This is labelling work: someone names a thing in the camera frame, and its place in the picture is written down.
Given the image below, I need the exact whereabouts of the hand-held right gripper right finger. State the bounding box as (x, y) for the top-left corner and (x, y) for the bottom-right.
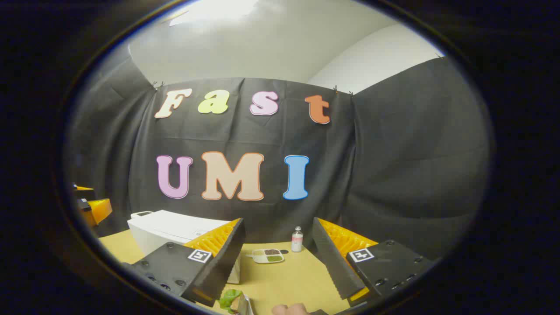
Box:
(312, 217), (434, 308)

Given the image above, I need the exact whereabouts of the white microwave oven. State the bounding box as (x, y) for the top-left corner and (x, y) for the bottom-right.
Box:
(127, 210), (242, 285)

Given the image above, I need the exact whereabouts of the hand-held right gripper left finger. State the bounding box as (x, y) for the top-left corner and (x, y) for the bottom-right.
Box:
(122, 217), (246, 308)

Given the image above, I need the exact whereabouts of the black backdrop cloth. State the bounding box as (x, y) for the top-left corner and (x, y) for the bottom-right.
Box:
(66, 57), (495, 263)

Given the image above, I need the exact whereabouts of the lettuce sandwich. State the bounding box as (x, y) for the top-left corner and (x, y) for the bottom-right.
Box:
(219, 289), (251, 315)

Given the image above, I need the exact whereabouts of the white food tray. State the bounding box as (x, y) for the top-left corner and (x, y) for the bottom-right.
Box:
(238, 294), (257, 315)

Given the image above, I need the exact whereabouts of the white divided dish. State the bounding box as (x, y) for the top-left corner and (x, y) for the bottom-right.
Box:
(252, 248), (285, 264)

